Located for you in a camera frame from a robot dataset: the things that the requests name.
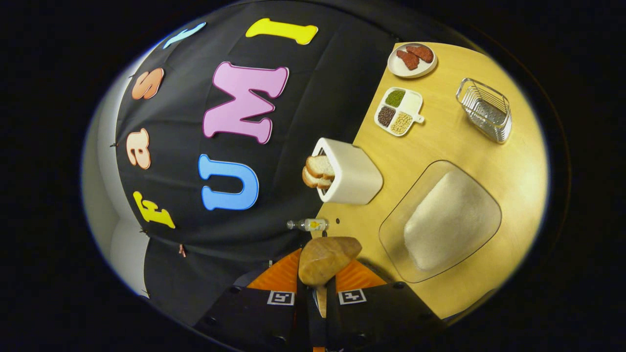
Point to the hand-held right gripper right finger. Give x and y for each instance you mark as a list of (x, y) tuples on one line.
[(381, 313)]

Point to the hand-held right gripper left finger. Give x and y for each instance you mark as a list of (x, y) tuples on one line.
[(244, 318)]

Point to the wooden spoon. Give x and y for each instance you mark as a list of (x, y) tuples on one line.
[(327, 259)]

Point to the clear glass dish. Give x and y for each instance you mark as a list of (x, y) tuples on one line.
[(396, 234)]

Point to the copper clip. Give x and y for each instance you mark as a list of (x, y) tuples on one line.
[(182, 250)]

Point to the small glass bottle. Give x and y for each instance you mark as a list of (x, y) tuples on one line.
[(310, 225)]

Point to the white toaster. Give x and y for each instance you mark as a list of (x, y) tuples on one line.
[(354, 176)]

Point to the bread slice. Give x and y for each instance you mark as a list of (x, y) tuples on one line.
[(320, 166), (313, 182)]

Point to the white divided bean dish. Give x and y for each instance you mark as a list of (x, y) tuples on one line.
[(412, 101)]

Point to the black backdrop cloth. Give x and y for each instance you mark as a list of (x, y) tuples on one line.
[(303, 98)]

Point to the white round plate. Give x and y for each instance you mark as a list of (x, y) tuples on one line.
[(398, 70)]

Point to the red meat slice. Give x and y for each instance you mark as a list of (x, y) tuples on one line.
[(421, 53), (408, 60)]

